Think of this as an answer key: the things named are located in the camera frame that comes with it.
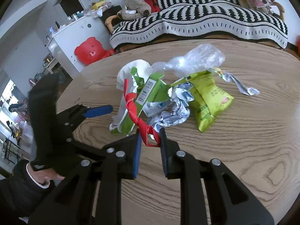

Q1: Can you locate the red ribbon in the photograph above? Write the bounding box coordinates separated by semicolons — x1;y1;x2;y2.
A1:
123;79;161;147

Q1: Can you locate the green carton box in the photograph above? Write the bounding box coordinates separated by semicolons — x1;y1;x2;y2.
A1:
121;72;170;135

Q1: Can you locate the silver foil wrapper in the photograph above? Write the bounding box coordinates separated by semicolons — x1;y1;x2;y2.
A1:
142;82;194;132

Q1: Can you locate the yellow green snack bag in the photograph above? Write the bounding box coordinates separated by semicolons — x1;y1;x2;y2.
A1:
172;71;234;133

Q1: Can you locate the clear plastic bag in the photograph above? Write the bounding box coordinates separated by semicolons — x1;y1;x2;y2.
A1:
148;44;225;78

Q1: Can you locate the torn silver wrapper strip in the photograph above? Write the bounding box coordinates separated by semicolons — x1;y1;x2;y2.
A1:
209;67;260;96

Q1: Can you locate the person's left hand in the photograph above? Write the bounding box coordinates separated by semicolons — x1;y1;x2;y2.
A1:
26;163;64;189

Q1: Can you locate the white cabinet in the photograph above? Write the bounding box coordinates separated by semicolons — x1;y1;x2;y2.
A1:
47;16;111;78

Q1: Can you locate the brown plush toy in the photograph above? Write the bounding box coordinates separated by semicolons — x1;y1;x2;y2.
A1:
117;0;152;21

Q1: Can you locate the red cushion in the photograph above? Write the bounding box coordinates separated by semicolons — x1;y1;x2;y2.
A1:
143;0;161;13

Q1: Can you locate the black white striped sofa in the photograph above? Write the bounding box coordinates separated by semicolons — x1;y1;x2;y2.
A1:
110;0;288;48

